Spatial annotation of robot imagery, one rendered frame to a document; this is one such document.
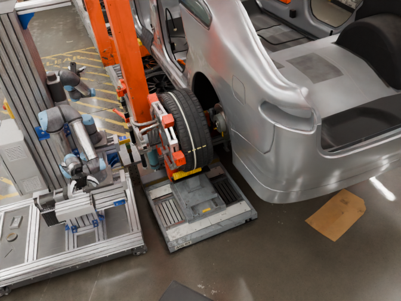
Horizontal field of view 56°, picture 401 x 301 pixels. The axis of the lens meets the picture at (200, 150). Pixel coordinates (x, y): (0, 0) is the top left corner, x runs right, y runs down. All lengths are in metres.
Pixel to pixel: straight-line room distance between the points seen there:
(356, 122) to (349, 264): 1.11
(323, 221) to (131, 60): 2.11
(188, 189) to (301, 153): 1.51
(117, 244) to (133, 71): 1.40
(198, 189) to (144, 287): 0.96
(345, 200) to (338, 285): 0.87
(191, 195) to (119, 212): 0.65
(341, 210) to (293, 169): 1.42
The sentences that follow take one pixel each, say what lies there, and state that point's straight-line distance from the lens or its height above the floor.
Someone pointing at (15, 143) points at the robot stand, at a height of 1.22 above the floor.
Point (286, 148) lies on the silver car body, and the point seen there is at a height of 1.28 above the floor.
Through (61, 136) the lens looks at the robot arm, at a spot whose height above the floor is 1.28.
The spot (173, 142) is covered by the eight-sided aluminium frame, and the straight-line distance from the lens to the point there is 2.79.
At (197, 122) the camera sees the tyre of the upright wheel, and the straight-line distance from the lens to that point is 2.79.
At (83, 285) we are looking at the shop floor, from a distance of 3.36.
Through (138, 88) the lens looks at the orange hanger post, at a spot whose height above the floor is 1.13.
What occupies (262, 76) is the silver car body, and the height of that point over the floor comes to 1.65.
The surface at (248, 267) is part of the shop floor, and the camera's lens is 3.18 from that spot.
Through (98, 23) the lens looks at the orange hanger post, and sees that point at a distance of 5.01.
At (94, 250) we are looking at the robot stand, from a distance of 3.23.
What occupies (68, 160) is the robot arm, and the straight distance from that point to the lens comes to 2.42.
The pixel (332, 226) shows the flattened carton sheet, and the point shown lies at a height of 0.01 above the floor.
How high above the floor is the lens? 2.64
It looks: 39 degrees down
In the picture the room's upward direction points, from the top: 8 degrees counter-clockwise
